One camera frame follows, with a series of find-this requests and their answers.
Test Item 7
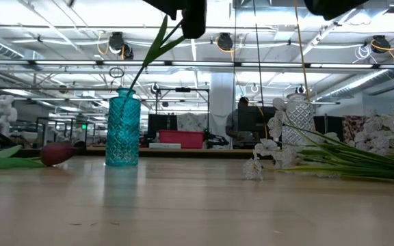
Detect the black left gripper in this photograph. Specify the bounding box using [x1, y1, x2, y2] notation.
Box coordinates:
[142, 0, 207, 40]

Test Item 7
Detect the clear glass vase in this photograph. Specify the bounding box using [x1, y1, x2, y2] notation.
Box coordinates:
[278, 92, 316, 150]

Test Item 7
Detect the teal glass vase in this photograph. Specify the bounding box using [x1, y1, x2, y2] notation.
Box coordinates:
[105, 87, 142, 167]

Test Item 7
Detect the person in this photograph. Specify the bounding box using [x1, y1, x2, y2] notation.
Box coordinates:
[224, 96, 252, 148]

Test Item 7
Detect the white hanging cloth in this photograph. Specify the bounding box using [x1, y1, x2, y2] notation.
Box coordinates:
[177, 112, 234, 144]

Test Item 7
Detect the floral patterned fabric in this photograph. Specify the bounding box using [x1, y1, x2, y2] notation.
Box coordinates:
[342, 115, 365, 144]

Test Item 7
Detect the red plastic bin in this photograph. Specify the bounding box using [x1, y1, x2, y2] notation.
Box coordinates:
[158, 129, 205, 150]

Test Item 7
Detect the flat white box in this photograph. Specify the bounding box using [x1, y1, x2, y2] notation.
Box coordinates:
[148, 142, 182, 150]

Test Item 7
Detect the white robot figure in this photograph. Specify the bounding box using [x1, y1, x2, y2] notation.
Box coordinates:
[0, 94, 18, 138]

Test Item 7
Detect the yellow hanging cable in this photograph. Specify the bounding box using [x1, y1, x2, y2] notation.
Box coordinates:
[292, 0, 313, 103]

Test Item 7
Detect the black aluminium table frame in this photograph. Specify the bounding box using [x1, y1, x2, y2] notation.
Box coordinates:
[0, 146, 394, 169]

